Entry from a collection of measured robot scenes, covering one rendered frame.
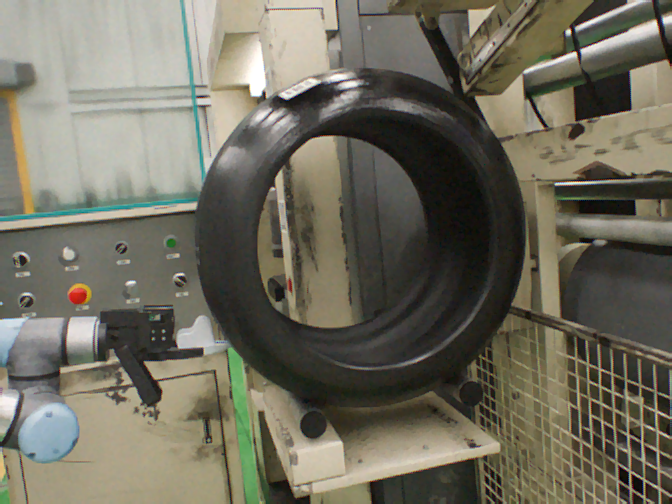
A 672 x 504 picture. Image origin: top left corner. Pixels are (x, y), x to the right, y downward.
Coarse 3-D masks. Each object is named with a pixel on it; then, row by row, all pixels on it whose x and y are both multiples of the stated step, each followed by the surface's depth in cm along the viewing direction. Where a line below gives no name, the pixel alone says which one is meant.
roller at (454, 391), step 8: (456, 376) 106; (464, 376) 105; (448, 384) 107; (456, 384) 104; (464, 384) 102; (472, 384) 102; (448, 392) 107; (456, 392) 103; (464, 392) 102; (472, 392) 102; (480, 392) 103; (464, 400) 102; (472, 400) 102; (480, 400) 103
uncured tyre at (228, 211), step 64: (256, 128) 91; (320, 128) 91; (384, 128) 122; (448, 128) 96; (256, 192) 89; (448, 192) 125; (512, 192) 100; (256, 256) 90; (448, 256) 127; (512, 256) 101; (256, 320) 91; (384, 320) 126; (448, 320) 120; (320, 384) 95; (384, 384) 97
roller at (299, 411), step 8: (288, 392) 108; (288, 400) 106; (296, 400) 103; (304, 400) 101; (296, 408) 100; (304, 408) 98; (312, 408) 97; (296, 416) 99; (304, 416) 95; (312, 416) 95; (320, 416) 96; (304, 424) 95; (312, 424) 96; (320, 424) 96; (304, 432) 95; (312, 432) 96; (320, 432) 96
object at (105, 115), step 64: (0, 0) 135; (64, 0) 138; (128, 0) 142; (0, 64) 136; (64, 64) 139; (128, 64) 143; (0, 128) 137; (64, 128) 140; (128, 128) 144; (192, 128) 148; (0, 192) 138; (64, 192) 142; (128, 192) 145; (192, 192) 149
